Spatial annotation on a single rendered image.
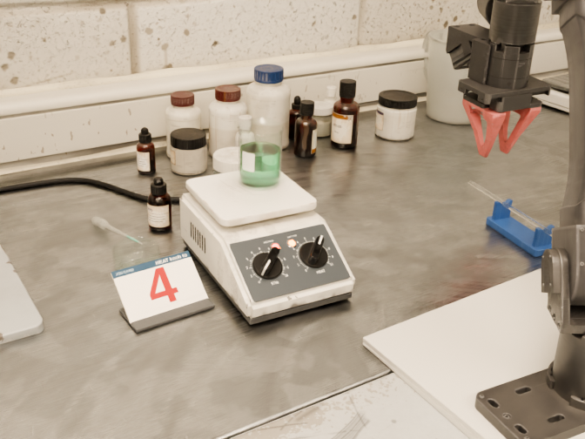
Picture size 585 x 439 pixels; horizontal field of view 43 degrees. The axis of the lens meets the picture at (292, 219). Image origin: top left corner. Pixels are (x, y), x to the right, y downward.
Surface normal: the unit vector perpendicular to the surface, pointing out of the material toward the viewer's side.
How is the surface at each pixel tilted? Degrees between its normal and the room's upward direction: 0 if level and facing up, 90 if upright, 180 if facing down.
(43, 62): 90
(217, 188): 0
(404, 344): 2
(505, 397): 2
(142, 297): 40
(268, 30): 90
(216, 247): 90
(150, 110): 90
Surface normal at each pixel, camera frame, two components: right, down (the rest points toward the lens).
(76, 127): 0.53, 0.40
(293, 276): 0.27, -0.57
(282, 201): 0.04, -0.89
